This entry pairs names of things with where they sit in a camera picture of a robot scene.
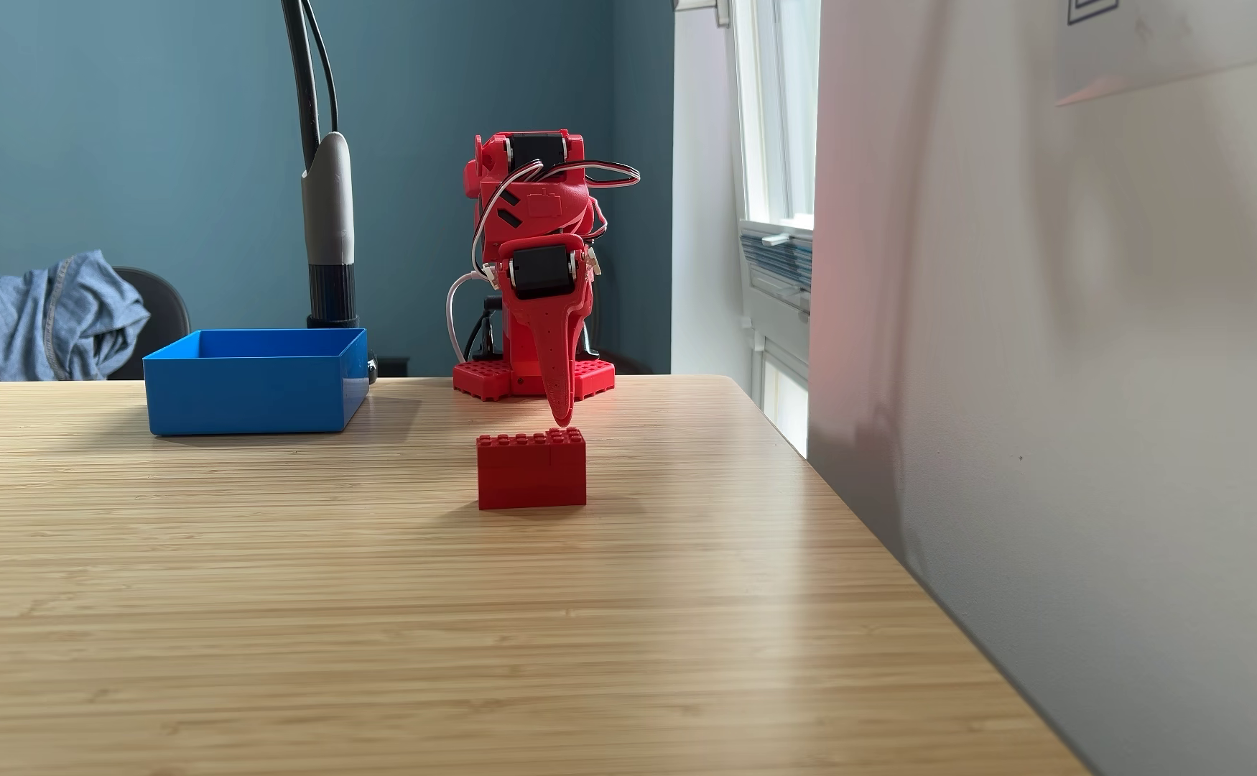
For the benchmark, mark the white window frame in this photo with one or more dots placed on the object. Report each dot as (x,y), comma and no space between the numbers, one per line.
(774,108)

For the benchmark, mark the black grey gooseneck stand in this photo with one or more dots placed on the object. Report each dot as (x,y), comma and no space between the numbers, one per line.
(329,216)

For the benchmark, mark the blue plastic bin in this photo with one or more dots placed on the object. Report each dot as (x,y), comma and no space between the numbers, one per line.
(251,393)

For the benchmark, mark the grey window vent unit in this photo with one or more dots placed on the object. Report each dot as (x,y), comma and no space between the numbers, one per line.
(777,269)

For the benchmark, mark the white paper sheet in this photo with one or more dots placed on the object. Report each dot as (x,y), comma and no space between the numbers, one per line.
(1178,43)

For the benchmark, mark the red lego brick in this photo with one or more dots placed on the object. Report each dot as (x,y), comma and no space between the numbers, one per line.
(532,472)

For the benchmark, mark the blue denim cloth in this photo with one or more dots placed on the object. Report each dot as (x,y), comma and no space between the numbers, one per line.
(36,323)

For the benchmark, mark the black chair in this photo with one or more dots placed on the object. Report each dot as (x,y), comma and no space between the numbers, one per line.
(163,313)

